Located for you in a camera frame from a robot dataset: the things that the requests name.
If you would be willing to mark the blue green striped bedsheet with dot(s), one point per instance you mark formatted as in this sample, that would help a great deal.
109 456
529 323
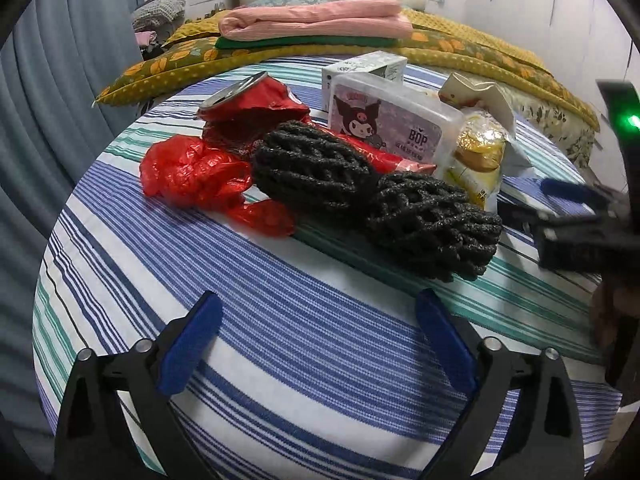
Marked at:
300 310

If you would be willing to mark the pink folded blanket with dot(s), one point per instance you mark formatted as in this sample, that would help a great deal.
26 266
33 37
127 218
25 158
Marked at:
310 22

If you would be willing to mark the red plastic bag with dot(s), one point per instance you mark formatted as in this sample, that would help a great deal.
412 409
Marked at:
190 170

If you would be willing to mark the yellow floral quilt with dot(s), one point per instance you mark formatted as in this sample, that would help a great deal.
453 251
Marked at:
165 62

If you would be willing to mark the blue floral pillow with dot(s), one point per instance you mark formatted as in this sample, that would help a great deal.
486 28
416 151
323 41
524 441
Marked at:
285 0

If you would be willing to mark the red snack wrapper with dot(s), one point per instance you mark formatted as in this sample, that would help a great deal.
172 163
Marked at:
387 158

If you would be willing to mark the white wardrobe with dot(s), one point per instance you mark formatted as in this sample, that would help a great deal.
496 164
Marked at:
550 10

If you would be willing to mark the pale floral bedsheet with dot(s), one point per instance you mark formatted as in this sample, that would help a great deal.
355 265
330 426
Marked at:
560 127

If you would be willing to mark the clear plastic Kuromi box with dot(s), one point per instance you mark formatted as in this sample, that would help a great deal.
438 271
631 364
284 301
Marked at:
385 115

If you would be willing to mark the black foam fruit net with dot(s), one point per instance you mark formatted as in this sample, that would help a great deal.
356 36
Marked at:
310 165
430 225

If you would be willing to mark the person's right hand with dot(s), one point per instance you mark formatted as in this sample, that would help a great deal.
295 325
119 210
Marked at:
610 315

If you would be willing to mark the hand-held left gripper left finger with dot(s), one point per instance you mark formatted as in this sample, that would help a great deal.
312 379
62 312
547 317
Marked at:
192 341

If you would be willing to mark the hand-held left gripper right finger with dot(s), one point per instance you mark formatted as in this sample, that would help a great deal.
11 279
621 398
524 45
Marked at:
445 341

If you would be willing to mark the pale yellow snack packet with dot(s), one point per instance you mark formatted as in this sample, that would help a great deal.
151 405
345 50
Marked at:
480 155

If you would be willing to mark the green white milk carton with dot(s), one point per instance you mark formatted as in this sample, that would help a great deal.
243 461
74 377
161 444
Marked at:
360 65

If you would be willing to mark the crushed red can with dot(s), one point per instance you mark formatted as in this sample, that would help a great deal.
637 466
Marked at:
250 105

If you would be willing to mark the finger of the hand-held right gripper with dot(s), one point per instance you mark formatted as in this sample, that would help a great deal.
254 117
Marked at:
575 245
565 190

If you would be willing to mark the dark clothes pile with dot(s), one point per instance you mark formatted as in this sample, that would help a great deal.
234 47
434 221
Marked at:
152 50

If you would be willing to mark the pink cloth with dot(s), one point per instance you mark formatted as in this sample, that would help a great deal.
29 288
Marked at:
143 38

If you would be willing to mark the green folded cloth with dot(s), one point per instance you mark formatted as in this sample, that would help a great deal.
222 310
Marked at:
280 43

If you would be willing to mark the grey knit clothing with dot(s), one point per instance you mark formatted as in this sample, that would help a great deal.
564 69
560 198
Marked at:
157 10

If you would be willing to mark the white red paper wrapper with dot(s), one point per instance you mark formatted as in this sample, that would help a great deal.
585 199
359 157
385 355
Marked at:
482 97

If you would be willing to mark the grey blue curtain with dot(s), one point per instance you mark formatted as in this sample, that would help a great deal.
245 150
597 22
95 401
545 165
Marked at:
60 85

